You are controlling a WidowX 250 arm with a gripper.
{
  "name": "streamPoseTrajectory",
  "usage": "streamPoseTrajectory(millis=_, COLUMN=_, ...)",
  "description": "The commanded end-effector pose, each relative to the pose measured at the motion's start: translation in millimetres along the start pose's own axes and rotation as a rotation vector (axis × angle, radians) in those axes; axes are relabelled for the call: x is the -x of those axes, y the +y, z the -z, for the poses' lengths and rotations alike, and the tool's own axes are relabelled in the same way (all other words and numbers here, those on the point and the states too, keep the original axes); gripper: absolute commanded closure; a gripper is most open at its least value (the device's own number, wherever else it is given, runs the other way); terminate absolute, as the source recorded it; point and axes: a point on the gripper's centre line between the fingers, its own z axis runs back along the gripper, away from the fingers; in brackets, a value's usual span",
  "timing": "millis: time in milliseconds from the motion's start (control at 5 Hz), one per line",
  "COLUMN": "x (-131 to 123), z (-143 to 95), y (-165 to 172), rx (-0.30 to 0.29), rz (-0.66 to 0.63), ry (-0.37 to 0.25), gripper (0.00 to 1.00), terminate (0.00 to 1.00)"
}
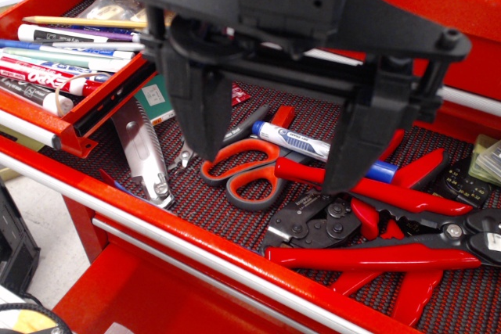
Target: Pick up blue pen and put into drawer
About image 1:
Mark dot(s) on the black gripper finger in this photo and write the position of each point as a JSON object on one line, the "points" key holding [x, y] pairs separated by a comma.
{"points": [[202, 100], [367, 125]]}

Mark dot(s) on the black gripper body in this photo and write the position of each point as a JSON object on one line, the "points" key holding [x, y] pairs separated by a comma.
{"points": [[328, 48]]}

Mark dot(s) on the blue and white marker pen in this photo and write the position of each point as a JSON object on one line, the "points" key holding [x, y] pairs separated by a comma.
{"points": [[317, 149]]}

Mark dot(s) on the red large tool drawer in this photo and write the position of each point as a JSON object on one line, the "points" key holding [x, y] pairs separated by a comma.
{"points": [[156, 272]]}

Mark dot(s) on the purple pen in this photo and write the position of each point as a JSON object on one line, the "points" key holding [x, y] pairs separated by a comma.
{"points": [[113, 33]]}

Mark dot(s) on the black red drawer liner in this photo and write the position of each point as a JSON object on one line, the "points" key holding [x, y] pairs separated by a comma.
{"points": [[208, 208]]}

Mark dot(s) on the red open upper drawer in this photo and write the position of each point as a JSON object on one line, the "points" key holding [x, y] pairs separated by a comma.
{"points": [[71, 132]]}

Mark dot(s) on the red threadlocker tube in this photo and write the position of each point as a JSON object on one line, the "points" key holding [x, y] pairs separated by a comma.
{"points": [[238, 95]]}

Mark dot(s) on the green small box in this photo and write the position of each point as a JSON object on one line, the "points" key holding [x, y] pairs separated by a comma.
{"points": [[154, 99]]}

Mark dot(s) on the silver utility knife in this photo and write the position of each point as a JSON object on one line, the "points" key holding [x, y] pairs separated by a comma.
{"points": [[143, 153]]}

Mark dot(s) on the red and grey scissors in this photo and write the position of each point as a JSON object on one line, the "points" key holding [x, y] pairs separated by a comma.
{"points": [[247, 170]]}

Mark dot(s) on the small red block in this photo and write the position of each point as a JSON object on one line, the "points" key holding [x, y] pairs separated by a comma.
{"points": [[284, 116]]}

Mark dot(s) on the pale green marker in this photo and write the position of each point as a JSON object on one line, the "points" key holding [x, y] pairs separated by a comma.
{"points": [[92, 63]]}

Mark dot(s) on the clear green small case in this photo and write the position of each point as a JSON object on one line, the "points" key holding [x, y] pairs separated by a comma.
{"points": [[485, 160]]}

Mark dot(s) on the bag of erasers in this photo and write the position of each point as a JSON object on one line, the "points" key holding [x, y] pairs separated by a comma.
{"points": [[128, 10]]}

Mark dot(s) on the tan rubber band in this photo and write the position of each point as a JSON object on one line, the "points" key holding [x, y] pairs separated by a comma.
{"points": [[80, 85]]}

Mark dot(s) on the black Expo marker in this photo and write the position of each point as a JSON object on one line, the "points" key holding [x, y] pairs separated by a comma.
{"points": [[39, 96]]}

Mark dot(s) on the red tool chest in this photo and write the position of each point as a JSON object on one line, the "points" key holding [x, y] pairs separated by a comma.
{"points": [[468, 301]]}

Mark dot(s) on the white black-label marker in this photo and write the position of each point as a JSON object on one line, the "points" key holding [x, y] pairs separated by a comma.
{"points": [[26, 32]]}

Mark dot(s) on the yellow wooden pencil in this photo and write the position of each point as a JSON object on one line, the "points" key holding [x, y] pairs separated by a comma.
{"points": [[126, 24]]}

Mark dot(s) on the red Expo marker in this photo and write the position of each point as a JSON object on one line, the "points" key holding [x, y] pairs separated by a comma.
{"points": [[30, 73]]}

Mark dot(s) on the blue white thin marker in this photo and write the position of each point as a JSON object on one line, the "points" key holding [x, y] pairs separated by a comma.
{"points": [[73, 51]]}

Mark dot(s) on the black box on floor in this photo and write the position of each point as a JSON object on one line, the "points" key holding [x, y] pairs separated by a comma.
{"points": [[19, 252]]}

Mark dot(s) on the grey handled flush cutters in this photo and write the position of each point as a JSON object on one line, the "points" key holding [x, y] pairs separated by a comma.
{"points": [[239, 132]]}

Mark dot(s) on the red handled black crimper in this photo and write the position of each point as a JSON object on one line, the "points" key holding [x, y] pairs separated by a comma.
{"points": [[316, 222]]}

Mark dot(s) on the black wire gauge tool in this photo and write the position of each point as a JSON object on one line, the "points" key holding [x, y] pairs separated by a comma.
{"points": [[455, 183]]}

